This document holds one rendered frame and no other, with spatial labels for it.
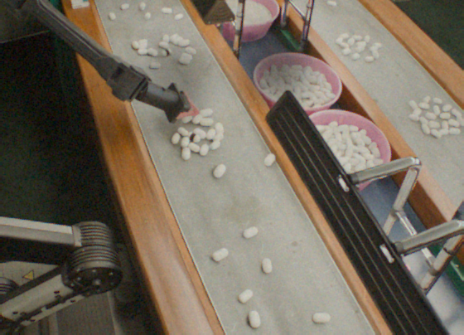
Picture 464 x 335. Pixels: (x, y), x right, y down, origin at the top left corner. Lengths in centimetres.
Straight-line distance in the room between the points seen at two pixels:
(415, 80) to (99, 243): 115
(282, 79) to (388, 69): 38
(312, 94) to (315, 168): 70
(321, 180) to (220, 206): 42
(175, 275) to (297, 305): 27
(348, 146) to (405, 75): 43
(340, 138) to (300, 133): 54
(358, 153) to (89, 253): 78
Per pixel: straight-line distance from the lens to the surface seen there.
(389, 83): 179
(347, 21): 204
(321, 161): 96
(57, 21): 141
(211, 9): 133
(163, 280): 117
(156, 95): 139
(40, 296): 126
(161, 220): 126
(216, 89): 161
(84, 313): 148
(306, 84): 168
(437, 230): 90
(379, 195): 152
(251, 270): 122
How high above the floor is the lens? 178
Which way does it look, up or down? 47 degrees down
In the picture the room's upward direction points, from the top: 7 degrees clockwise
